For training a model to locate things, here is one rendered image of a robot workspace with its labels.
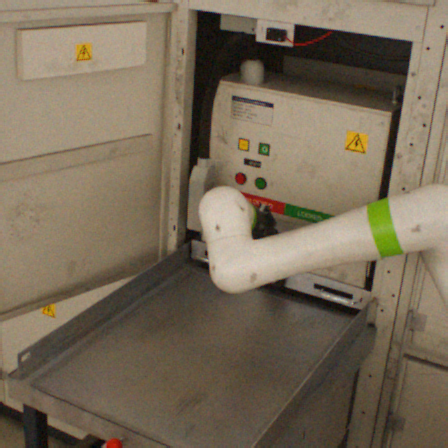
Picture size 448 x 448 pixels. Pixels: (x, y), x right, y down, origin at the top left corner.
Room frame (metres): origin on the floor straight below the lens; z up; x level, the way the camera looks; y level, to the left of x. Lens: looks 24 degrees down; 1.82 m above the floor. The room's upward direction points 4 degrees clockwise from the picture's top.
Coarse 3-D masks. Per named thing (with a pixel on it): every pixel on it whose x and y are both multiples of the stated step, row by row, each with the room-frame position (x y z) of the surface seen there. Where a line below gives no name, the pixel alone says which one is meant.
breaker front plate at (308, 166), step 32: (224, 96) 1.94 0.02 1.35; (256, 96) 1.90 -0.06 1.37; (288, 96) 1.86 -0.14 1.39; (224, 128) 1.94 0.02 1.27; (256, 128) 1.89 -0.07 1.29; (288, 128) 1.85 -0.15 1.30; (320, 128) 1.81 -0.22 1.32; (352, 128) 1.78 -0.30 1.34; (384, 128) 1.74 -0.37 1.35; (224, 160) 1.93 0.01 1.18; (256, 160) 1.89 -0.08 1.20; (288, 160) 1.85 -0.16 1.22; (320, 160) 1.81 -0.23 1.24; (352, 160) 1.77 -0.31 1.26; (256, 192) 1.89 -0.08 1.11; (288, 192) 1.84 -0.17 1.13; (320, 192) 1.80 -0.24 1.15; (352, 192) 1.77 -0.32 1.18
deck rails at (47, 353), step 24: (168, 264) 1.86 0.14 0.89; (120, 288) 1.66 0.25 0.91; (144, 288) 1.76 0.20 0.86; (96, 312) 1.57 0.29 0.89; (120, 312) 1.64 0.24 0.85; (360, 312) 1.62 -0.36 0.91; (48, 336) 1.41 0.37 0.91; (72, 336) 1.49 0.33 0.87; (96, 336) 1.52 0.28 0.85; (24, 360) 1.34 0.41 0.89; (48, 360) 1.41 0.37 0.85; (336, 360) 1.49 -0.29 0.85; (312, 384) 1.35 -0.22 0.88; (288, 408) 1.23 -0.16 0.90; (264, 432) 1.13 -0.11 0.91
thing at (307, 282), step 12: (192, 240) 1.96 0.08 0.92; (192, 252) 1.96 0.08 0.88; (300, 276) 1.80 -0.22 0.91; (312, 276) 1.79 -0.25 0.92; (300, 288) 1.80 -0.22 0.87; (312, 288) 1.79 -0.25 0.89; (336, 288) 1.76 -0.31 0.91; (348, 288) 1.74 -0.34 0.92; (360, 288) 1.73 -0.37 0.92; (348, 300) 1.74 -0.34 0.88
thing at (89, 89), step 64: (0, 64) 1.62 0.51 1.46; (64, 64) 1.71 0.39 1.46; (128, 64) 1.84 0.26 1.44; (0, 128) 1.62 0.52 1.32; (64, 128) 1.74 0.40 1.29; (128, 128) 1.88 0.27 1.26; (0, 192) 1.61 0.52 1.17; (64, 192) 1.74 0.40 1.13; (128, 192) 1.89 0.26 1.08; (0, 256) 1.60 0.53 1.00; (64, 256) 1.74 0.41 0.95; (128, 256) 1.89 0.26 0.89; (0, 320) 1.57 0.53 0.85
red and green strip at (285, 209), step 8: (248, 200) 1.89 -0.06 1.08; (256, 200) 1.88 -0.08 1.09; (264, 200) 1.87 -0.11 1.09; (272, 200) 1.86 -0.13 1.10; (272, 208) 1.86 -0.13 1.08; (280, 208) 1.85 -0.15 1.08; (288, 208) 1.84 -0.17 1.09; (296, 208) 1.83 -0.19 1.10; (304, 208) 1.82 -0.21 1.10; (296, 216) 1.83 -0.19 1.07; (304, 216) 1.82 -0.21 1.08; (312, 216) 1.81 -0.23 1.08; (320, 216) 1.80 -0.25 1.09; (328, 216) 1.79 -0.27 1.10
